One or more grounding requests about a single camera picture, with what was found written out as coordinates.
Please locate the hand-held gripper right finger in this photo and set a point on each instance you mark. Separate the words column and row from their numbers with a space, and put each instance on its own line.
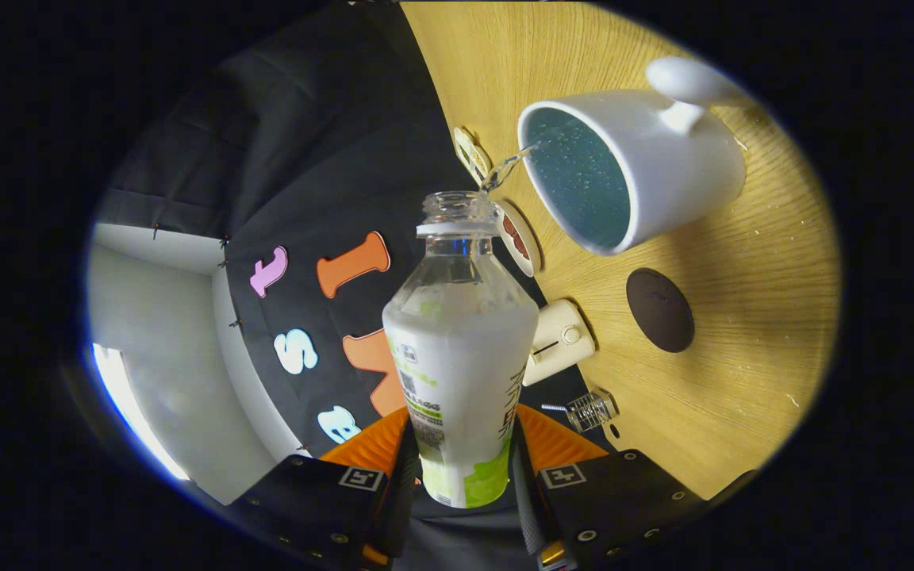
column 616, row 496

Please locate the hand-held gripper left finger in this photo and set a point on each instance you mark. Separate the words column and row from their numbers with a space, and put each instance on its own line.
column 322, row 507

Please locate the dark brown round coaster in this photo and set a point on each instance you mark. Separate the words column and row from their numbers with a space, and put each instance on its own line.
column 661, row 311

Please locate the white green juice bottle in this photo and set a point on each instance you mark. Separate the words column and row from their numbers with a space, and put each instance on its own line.
column 461, row 373

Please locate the white cup with blue inside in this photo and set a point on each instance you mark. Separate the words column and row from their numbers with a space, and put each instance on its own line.
column 679, row 174

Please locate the white toaster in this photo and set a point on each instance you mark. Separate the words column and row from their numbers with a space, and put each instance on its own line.
column 560, row 337

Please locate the large ceiling light panel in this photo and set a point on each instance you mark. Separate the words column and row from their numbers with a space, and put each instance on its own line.
column 132, row 404

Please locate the wooden table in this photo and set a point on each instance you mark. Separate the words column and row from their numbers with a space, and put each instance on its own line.
column 743, row 317

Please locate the small cream plate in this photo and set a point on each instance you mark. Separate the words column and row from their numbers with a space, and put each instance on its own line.
column 535, row 258

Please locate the brown snack piece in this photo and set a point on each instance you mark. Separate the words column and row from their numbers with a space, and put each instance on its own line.
column 522, row 246
column 511, row 226

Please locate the white divided sauce dish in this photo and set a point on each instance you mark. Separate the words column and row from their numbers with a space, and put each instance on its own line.
column 469, row 155

